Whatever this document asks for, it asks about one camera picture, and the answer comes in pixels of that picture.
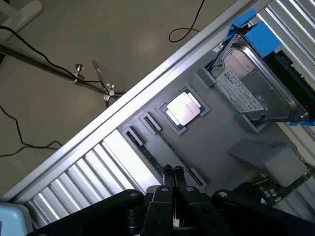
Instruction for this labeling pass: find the silver clamp knob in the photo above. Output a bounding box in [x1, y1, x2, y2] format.
[102, 83, 116, 101]
[73, 63, 86, 80]

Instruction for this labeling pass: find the short-looking green RAM stick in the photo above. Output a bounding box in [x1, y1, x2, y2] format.
[125, 131, 163, 174]

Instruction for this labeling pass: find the grey flat bracket plate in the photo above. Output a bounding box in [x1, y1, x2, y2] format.
[92, 59, 112, 85]

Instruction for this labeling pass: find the long green RAM stick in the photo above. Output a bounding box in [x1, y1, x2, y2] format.
[143, 115, 207, 187]

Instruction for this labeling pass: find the white furniture base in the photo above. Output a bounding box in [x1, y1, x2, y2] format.
[0, 0, 44, 41]

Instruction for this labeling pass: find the light blue plastic box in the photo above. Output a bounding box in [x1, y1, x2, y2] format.
[0, 201, 33, 236]

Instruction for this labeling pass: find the aluminium table edge rail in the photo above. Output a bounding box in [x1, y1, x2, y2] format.
[0, 0, 274, 203]

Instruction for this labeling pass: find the blue disk carrier bracket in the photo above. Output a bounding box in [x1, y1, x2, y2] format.
[224, 8, 311, 127]

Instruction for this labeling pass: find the silver hard disk drive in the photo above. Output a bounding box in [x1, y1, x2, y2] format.
[213, 33, 310, 123]

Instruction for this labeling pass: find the black drive cage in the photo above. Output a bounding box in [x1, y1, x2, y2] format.
[263, 48, 315, 119]

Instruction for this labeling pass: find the black thin floor cable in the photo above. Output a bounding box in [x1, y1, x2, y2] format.
[0, 105, 63, 158]

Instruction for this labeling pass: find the grey printed parts rack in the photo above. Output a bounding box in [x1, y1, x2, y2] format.
[117, 50, 310, 195]

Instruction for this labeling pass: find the silver CPU chip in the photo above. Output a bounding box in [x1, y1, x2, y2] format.
[166, 92, 205, 126]

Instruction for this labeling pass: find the black looped floor cable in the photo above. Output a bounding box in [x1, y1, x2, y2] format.
[168, 0, 206, 43]

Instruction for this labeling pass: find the black cable along stand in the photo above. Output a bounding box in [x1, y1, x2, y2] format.
[0, 25, 109, 86]

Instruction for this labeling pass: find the black stand leg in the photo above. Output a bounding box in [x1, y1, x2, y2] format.
[0, 43, 126, 109]

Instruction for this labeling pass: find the green graphics card board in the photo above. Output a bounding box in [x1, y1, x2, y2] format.
[246, 169, 315, 205]

